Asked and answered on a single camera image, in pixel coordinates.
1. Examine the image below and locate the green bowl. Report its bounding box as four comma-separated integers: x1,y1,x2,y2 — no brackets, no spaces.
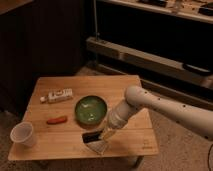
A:
75,95,107,125

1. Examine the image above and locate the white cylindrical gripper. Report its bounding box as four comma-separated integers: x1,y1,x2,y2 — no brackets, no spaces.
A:
99,100,135,141

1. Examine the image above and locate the wooden table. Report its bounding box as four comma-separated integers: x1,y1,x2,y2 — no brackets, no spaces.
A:
8,75,158,161

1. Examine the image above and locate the white plastic cup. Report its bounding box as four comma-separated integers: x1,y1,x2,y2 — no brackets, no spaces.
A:
10,122,37,147

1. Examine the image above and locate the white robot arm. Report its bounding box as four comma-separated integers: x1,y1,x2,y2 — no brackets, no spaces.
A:
100,86,213,140

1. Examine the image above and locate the white sponge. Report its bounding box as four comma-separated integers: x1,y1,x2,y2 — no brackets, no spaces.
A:
87,140,108,155

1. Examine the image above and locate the white bottle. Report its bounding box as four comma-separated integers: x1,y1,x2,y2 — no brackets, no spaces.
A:
40,88,73,103

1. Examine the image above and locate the metal shelf unit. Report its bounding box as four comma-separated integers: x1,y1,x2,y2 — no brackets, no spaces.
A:
85,0,213,110

